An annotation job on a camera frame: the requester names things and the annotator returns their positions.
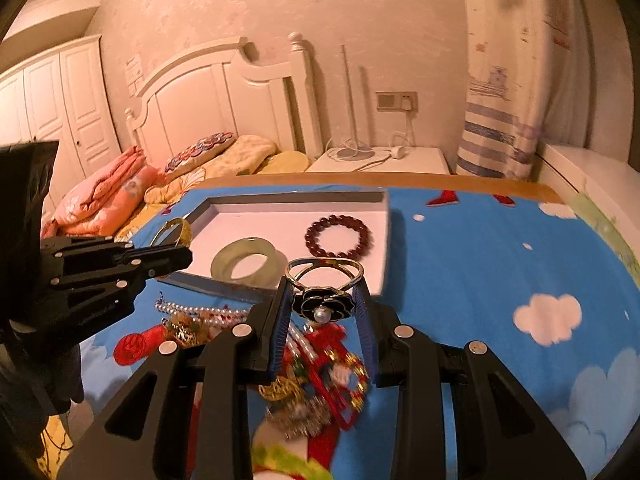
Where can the blue cartoon printed blanket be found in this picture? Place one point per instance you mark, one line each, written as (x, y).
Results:
(475, 270)

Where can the gold round pendant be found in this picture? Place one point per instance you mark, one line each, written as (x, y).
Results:
(280, 389)

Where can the wall socket plate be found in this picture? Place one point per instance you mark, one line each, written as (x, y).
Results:
(387, 101)

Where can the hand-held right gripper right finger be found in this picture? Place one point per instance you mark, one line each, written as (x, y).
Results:
(364, 330)

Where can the white cabinet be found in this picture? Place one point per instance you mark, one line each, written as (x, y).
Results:
(600, 175)

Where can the person's left forearm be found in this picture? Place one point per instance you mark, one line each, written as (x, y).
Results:
(30, 385)

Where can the printed striped curtain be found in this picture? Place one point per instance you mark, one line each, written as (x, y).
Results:
(500, 60)

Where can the plain gold bangle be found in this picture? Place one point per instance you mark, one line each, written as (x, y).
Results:
(185, 227)

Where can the white round charger puck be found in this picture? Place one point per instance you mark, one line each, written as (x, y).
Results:
(398, 152)

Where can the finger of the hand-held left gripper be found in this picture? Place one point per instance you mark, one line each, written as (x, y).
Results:
(90, 317)
(150, 260)

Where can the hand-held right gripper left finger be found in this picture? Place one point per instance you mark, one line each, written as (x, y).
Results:
(281, 320)

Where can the black flower gold bangle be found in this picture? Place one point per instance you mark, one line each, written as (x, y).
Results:
(310, 305)

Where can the green jade bangle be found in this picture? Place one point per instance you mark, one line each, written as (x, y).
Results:
(222, 262)

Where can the white wooden headboard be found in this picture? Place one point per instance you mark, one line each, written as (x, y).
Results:
(200, 105)

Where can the white wardrobe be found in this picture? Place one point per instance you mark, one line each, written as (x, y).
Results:
(85, 95)

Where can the white pole lamp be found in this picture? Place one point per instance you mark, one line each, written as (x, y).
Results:
(350, 152)

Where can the white nightstand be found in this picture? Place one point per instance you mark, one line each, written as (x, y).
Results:
(425, 160)

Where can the yellow pillow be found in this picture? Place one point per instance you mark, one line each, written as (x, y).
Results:
(287, 161)

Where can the white jewelry tray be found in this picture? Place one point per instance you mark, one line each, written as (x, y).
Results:
(280, 220)

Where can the folded pink quilt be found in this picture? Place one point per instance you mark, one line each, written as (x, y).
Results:
(100, 195)

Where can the cream blanket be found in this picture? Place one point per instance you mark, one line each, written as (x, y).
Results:
(245, 152)

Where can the embroidered pillow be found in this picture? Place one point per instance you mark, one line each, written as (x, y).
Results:
(200, 150)

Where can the white wall sticker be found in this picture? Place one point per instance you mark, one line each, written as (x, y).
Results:
(132, 75)

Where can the white charger plug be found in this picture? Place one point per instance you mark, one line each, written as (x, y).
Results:
(407, 104)

